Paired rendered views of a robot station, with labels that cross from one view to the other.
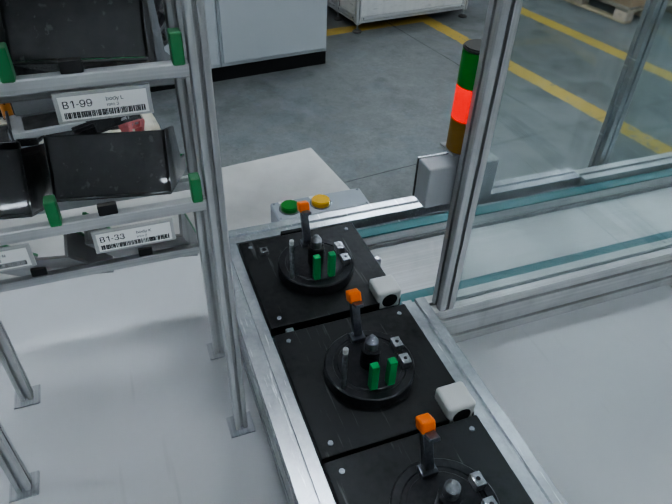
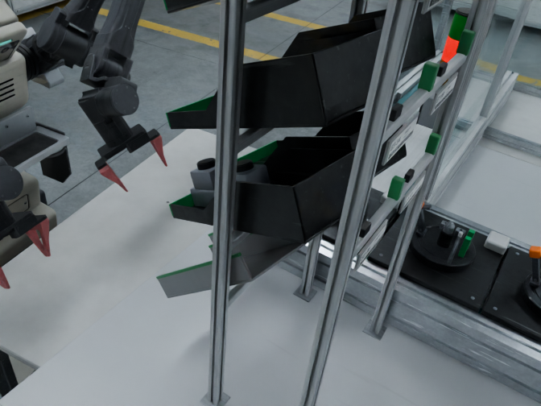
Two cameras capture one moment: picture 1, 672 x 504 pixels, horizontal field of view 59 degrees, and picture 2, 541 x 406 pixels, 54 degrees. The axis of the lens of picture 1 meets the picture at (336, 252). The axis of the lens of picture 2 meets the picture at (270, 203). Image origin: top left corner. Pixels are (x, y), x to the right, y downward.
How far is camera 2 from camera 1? 0.81 m
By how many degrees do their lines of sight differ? 30
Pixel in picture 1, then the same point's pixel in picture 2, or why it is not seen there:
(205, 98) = (460, 76)
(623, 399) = (521, 213)
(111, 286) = not seen: hidden behind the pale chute
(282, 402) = (416, 292)
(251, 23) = not seen: outside the picture
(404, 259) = not seen: hidden behind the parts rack
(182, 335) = (269, 296)
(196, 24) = (477, 24)
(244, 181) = (171, 168)
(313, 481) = (485, 323)
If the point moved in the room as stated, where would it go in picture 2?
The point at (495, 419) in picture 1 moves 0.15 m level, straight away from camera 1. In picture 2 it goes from (516, 244) to (485, 205)
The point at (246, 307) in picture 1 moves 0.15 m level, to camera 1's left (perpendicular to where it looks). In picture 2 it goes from (324, 249) to (267, 273)
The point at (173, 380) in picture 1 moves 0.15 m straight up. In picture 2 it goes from (301, 328) to (311, 277)
